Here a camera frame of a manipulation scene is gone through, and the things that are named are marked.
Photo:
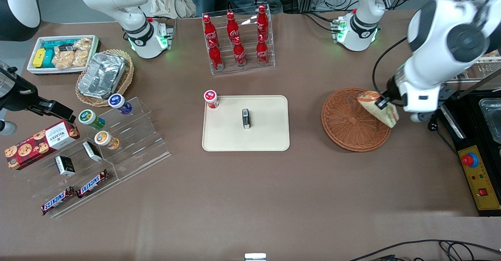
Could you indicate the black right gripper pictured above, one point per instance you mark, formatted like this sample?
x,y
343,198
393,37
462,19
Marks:
x,y
18,96

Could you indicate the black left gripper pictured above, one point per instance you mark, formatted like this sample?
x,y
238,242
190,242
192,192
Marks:
x,y
390,88

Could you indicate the triangular sandwich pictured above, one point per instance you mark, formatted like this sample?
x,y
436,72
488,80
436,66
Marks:
x,y
385,115

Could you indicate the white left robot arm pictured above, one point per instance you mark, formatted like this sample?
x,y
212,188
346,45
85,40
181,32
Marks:
x,y
438,38

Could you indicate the round brown wicker basket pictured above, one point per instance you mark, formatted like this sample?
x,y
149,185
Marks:
x,y
348,124

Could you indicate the aluminium foil tray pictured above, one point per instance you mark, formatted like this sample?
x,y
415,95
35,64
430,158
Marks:
x,y
101,75

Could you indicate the oval tan wicker basket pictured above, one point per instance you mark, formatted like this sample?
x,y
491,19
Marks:
x,y
127,77

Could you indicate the metal steel tray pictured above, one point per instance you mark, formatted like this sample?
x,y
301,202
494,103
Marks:
x,y
492,120

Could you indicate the cream plastic tray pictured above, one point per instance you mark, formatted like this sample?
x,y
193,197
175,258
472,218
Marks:
x,y
266,135

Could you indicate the green cap small bottle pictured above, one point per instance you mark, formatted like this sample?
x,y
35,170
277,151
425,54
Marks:
x,y
91,119

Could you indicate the red Walkers cookie box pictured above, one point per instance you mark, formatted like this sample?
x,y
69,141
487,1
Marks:
x,y
39,143

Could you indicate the white plastic bin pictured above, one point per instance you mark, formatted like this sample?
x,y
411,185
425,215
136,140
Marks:
x,y
33,71

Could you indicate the small black white box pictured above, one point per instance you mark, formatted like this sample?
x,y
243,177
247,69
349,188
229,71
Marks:
x,y
92,151
65,166

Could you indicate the clear bag of crackers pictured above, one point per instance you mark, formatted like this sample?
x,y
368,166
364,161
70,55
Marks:
x,y
82,53
63,59

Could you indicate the teal snack box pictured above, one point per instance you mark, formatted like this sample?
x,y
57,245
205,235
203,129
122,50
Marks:
x,y
58,43
49,58

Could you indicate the orange cap small bottle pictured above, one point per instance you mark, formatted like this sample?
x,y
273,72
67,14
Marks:
x,y
106,139

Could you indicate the yellow small box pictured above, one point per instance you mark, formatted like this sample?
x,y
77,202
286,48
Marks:
x,y
39,57

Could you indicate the Snickers chocolate bar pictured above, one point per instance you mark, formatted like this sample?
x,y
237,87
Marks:
x,y
93,183
58,200

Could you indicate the clear acrylic stepped stand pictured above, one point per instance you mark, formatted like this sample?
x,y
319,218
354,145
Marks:
x,y
145,143

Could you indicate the yellow emergency stop box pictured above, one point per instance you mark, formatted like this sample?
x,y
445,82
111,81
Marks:
x,y
479,182

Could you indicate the red Coca-Cola bottle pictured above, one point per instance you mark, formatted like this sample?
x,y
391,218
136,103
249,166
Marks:
x,y
210,30
262,51
216,57
262,22
233,28
239,53

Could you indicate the clear acrylic bottle rack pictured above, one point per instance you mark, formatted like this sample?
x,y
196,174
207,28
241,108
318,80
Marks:
x,y
250,70

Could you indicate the red cap small bottle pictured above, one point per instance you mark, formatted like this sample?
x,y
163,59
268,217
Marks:
x,y
211,98

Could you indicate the crumpled clear plastic bag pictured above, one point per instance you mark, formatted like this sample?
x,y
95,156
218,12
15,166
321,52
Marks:
x,y
164,0

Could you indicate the white device edge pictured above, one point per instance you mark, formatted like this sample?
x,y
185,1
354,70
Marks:
x,y
255,257

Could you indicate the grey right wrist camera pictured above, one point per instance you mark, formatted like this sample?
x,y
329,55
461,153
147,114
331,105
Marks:
x,y
7,128

